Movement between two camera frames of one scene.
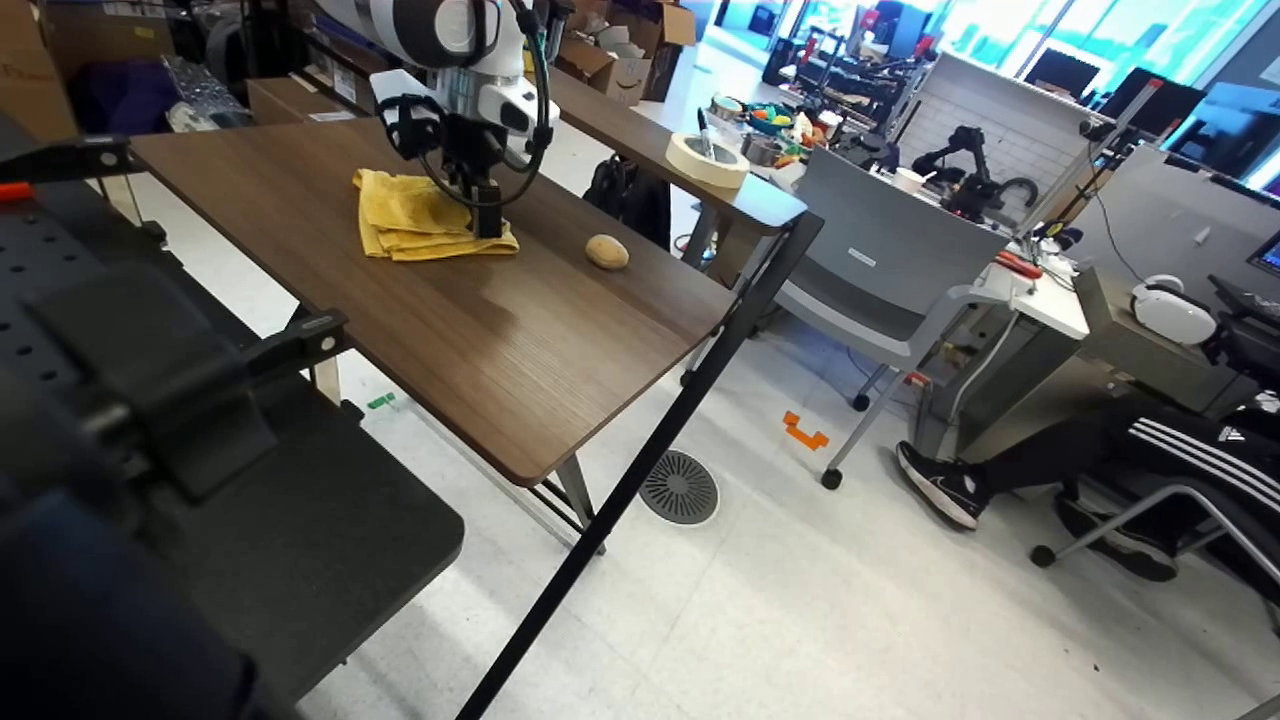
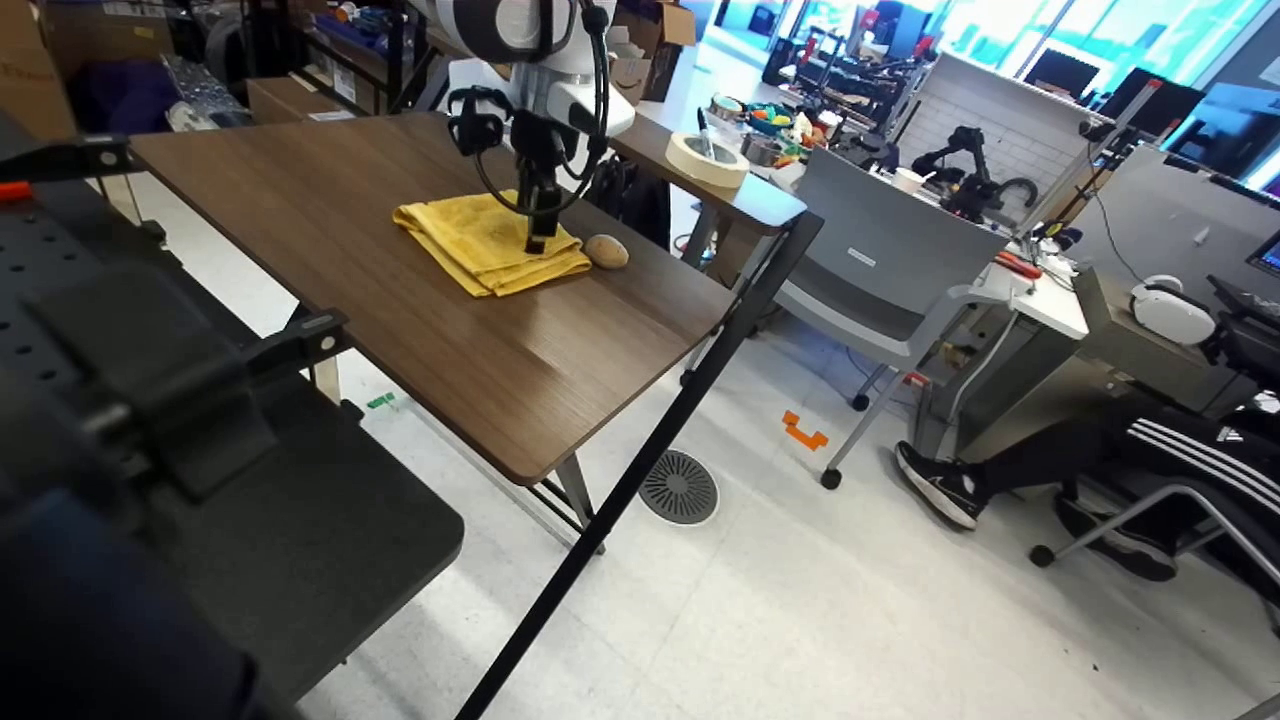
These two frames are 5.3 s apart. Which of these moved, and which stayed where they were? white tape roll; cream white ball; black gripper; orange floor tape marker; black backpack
Moved: black gripper
Stayed: cream white ball; white tape roll; black backpack; orange floor tape marker
